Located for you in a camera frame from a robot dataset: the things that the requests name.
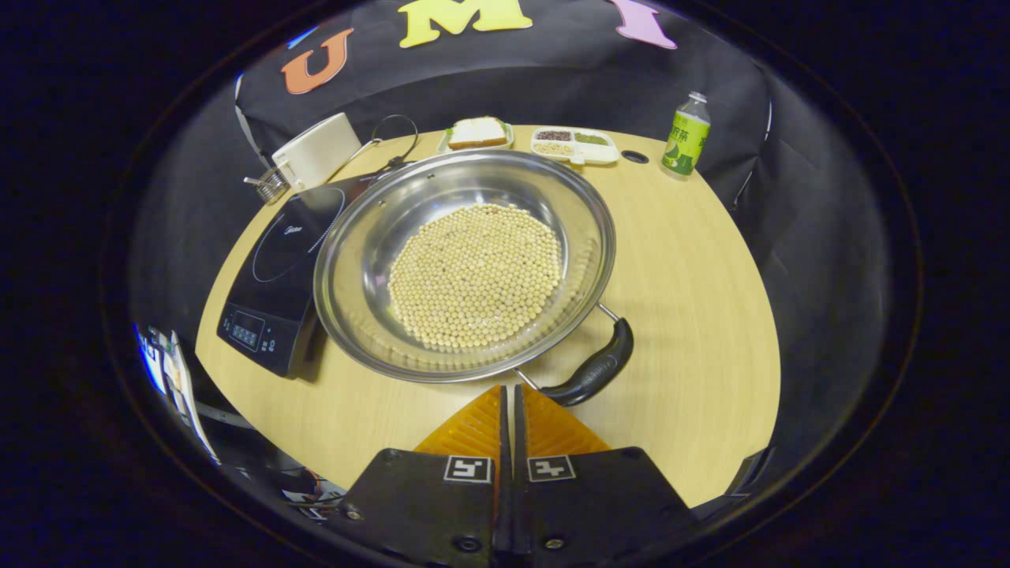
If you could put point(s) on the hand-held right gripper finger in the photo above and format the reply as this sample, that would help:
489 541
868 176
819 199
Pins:
503 473
521 473

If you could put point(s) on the stainless steel pot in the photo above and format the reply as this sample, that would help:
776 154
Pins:
410 205

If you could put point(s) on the black induction cooktop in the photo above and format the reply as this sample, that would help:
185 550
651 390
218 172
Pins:
276 276

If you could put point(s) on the pile of soybeans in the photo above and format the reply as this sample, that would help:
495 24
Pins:
473 276

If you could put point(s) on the white divided bean tray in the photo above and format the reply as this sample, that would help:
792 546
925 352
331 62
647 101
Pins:
600 151

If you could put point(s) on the pale green sandwich plate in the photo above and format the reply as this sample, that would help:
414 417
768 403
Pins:
444 147

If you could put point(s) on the white printed sheets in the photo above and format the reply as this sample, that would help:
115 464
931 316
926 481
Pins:
177 379

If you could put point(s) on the sandwich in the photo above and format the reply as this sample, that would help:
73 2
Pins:
477 131

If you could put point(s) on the green label drink bottle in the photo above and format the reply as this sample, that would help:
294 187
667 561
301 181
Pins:
685 142

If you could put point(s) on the white toaster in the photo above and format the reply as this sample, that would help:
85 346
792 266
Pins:
316 150

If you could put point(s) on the black backdrop cloth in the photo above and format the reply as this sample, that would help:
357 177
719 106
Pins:
552 87

